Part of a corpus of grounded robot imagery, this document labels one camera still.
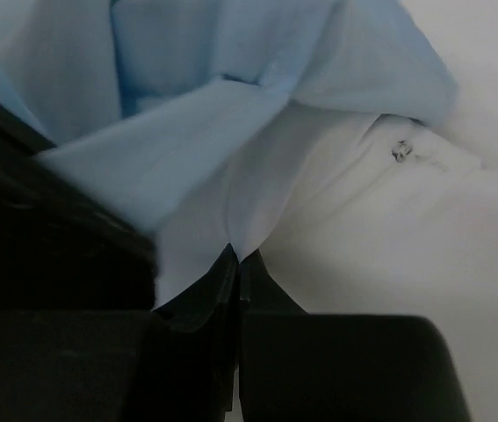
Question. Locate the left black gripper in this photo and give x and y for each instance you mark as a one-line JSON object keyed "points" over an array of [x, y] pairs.
{"points": [[59, 249]]}

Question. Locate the light blue pillowcase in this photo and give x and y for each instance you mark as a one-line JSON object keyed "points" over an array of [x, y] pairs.
{"points": [[195, 120]]}

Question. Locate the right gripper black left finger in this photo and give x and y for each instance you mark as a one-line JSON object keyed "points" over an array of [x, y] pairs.
{"points": [[186, 367]]}

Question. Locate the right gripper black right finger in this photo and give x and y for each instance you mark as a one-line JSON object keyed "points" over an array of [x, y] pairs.
{"points": [[298, 366]]}

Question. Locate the white pillow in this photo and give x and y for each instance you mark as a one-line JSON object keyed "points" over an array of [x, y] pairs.
{"points": [[359, 213]]}

